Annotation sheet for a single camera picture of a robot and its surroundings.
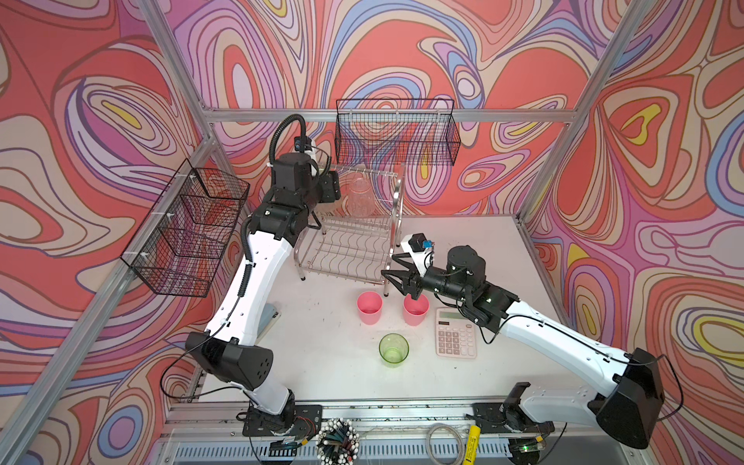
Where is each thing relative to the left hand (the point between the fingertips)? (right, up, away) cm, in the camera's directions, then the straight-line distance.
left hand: (327, 172), depth 71 cm
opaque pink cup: (+10, -37, +18) cm, 43 cm away
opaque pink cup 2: (+25, -39, +20) cm, 50 cm away
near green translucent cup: (+17, -49, +13) cm, 53 cm away
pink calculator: (+36, -45, +15) cm, 60 cm away
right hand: (+16, -25, -1) cm, 29 cm away
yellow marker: (+35, -67, -2) cm, 76 cm away
